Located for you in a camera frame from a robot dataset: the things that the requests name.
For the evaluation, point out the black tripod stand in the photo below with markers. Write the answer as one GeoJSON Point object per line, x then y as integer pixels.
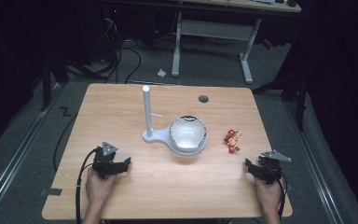
{"type": "Point", "coordinates": [292, 90]}

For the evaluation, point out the person's left hand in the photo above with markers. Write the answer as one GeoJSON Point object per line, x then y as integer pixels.
{"type": "Point", "coordinates": [99, 188]}

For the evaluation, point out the metal floor rail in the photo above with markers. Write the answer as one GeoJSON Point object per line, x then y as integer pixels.
{"type": "Point", "coordinates": [15, 155]}
{"type": "Point", "coordinates": [313, 161]}

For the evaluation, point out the person's right hand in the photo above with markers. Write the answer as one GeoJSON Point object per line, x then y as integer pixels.
{"type": "Point", "coordinates": [268, 194]}

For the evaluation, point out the black stand leg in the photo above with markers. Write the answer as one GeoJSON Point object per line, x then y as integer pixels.
{"type": "Point", "coordinates": [46, 84]}

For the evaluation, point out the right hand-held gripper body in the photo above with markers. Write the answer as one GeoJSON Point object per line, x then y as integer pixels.
{"type": "Point", "coordinates": [271, 166]}

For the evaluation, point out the white bowl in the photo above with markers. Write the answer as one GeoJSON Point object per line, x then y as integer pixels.
{"type": "Point", "coordinates": [187, 132]}

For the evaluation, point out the white stand with post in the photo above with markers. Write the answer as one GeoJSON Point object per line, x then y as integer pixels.
{"type": "Point", "coordinates": [155, 130]}

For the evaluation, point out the crumpled white paper scrap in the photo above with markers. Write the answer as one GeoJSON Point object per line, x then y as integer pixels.
{"type": "Point", "coordinates": [161, 73]}

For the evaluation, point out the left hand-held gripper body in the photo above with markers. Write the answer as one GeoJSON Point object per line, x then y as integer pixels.
{"type": "Point", "coordinates": [105, 160]}

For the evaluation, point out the grey tape strip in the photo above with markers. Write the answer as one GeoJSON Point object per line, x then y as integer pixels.
{"type": "Point", "coordinates": [54, 192]}

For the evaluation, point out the white-legged desk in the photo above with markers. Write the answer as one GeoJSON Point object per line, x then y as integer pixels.
{"type": "Point", "coordinates": [213, 31]}

